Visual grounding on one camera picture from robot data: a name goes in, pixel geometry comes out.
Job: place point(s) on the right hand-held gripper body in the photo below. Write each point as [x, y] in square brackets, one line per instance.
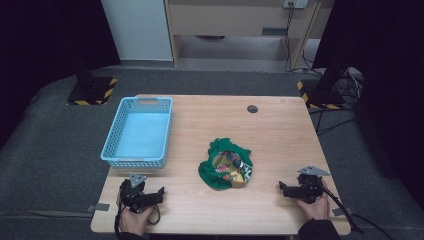
[311, 190]

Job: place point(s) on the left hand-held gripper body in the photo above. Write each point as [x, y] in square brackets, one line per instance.
[133, 196]

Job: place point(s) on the green printed t-shirt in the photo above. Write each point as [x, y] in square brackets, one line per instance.
[213, 173]

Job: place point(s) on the person's right hand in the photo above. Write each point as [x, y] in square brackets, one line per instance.
[316, 209]

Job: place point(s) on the person's left hand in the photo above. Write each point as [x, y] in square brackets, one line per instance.
[135, 221]

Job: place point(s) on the grey tape piece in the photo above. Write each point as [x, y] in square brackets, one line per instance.
[100, 207]
[343, 211]

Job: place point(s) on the light blue plastic basket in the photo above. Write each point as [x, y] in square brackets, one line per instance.
[141, 135]

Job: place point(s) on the black stand with striped base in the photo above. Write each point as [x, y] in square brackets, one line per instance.
[91, 90]
[325, 95]

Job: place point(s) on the dark curtain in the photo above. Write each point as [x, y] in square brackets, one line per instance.
[40, 40]
[390, 83]

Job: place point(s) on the white cabinet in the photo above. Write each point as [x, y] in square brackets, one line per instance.
[136, 30]

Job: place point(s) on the light wooden desk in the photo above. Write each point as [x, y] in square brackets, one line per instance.
[233, 20]

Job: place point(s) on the white power strip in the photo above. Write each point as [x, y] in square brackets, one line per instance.
[295, 3]

